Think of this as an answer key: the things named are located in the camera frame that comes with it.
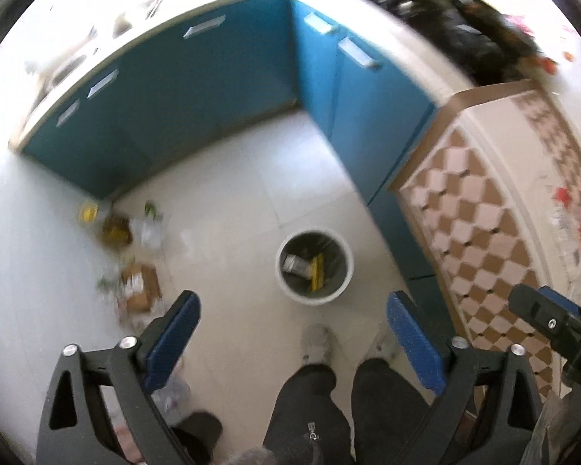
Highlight white round trash bin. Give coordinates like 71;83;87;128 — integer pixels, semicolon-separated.
275;227;355;306

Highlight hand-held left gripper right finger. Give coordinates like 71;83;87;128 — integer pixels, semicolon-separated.
386;289;545;465

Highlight grey packet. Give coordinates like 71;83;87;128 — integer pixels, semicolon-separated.
283;254;313;277

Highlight clear bag with green stalks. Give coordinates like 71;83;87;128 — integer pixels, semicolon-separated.
131;200;168;250

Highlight yellow wrapper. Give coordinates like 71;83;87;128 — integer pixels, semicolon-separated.
310;252;326;291

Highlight silver cabinet handle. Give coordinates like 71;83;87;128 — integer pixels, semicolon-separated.
183;15;226;40
55;99;81;127
338;38;381;69
304;12;340;36
87;69;119;100

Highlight black round object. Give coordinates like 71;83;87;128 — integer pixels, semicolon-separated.
172;412;223;465

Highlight blue cabinet with sink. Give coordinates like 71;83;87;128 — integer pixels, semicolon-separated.
22;0;298;200

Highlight clear crumpled plastic bag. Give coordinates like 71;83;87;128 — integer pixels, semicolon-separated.
152;373;193;422

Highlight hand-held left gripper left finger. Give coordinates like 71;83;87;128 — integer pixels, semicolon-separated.
35;289;202;465

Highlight brown cardboard box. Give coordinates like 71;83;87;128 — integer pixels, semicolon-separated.
119;262;163;313

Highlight grey left slipper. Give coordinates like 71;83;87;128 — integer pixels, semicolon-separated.
301;324;337;366

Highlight black bundle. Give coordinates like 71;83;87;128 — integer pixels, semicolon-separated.
358;0;543;85

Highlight grey slipper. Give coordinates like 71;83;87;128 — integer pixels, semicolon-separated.
301;324;337;366
370;329;400;362

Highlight blue cabinet beside table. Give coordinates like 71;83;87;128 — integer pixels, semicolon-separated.
285;0;458;340

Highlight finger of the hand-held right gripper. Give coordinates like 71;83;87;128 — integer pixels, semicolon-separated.
507;284;581;343
537;286;581;319

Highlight table with checkered cloth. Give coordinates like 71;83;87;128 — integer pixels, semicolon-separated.
390;79;581;400

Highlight person's right leg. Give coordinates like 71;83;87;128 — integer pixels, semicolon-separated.
352;357;441;465

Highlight grey right slipper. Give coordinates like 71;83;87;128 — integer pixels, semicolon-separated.
370;329;400;362

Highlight blue kitchen cabinets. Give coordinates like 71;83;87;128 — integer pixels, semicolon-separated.
7;0;480;151

